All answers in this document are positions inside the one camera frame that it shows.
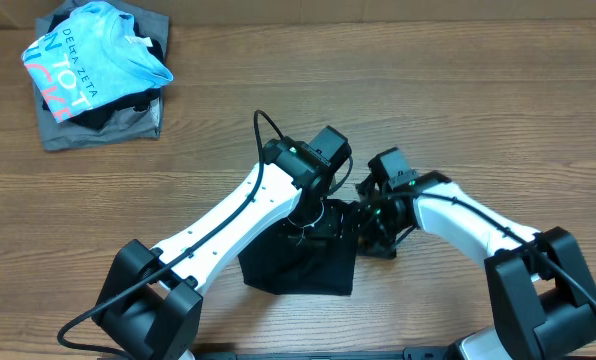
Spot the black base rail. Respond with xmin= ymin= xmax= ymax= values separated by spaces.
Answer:
xmin=194 ymin=345 xmax=463 ymax=360

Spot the folded black garment in stack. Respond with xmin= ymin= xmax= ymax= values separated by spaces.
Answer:
xmin=47 ymin=12 xmax=164 ymax=130

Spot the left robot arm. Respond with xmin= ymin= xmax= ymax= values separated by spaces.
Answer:
xmin=93 ymin=127 xmax=357 ymax=360

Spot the folded grey t-shirt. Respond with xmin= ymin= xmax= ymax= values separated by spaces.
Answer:
xmin=30 ymin=1 xmax=170 ymax=151

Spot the black t-shirt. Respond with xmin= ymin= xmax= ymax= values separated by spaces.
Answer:
xmin=238 ymin=203 xmax=358 ymax=296

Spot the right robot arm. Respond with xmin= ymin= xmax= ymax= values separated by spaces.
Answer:
xmin=353 ymin=148 xmax=596 ymax=360

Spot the light blue printed t-shirt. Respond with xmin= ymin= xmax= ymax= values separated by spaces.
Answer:
xmin=21 ymin=1 xmax=173 ymax=123

